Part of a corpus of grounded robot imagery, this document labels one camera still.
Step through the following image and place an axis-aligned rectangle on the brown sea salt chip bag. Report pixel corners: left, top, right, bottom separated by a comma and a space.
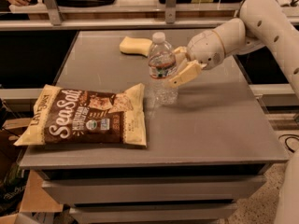
15, 83, 147, 146

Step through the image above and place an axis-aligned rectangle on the yellow sponge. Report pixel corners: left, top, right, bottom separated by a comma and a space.
120, 36, 152, 57

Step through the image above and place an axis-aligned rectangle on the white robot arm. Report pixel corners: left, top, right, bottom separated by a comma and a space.
167, 0, 299, 224

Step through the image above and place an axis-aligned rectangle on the clear plastic water bottle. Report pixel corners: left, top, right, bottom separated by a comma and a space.
148, 32, 178, 105

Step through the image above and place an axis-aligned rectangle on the metal shelf bracket left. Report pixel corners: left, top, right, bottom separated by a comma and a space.
44, 0, 63, 26

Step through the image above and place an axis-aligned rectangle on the black cable on floor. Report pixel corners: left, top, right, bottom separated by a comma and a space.
278, 133, 299, 154

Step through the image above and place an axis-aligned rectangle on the metal shelf bracket middle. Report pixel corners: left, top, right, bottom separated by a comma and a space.
164, 0, 177, 24

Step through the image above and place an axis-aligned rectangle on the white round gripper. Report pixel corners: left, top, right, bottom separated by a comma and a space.
164, 30, 225, 88

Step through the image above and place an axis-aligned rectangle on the grey drawer cabinet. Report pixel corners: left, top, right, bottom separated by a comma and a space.
18, 28, 290, 224

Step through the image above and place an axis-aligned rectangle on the cardboard box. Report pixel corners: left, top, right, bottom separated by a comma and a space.
0, 131, 64, 224

